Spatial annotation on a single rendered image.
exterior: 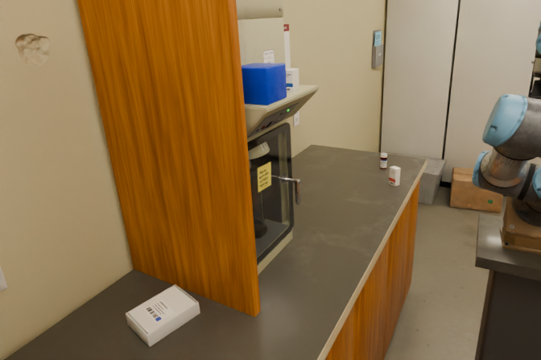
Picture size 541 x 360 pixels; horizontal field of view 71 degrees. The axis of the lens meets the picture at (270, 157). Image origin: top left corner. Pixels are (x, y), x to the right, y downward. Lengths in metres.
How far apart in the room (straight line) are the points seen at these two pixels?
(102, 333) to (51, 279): 0.21
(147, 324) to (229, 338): 0.22
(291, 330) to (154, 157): 0.59
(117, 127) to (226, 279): 0.53
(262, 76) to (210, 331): 0.68
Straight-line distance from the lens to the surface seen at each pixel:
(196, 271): 1.19
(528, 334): 1.70
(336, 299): 1.19
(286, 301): 1.18
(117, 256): 1.40
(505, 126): 0.93
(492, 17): 3.87
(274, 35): 1.18
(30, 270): 1.25
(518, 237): 1.53
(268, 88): 0.94
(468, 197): 3.84
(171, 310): 1.15
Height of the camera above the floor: 1.71
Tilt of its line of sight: 20 degrees down
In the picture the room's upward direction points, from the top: 3 degrees counter-clockwise
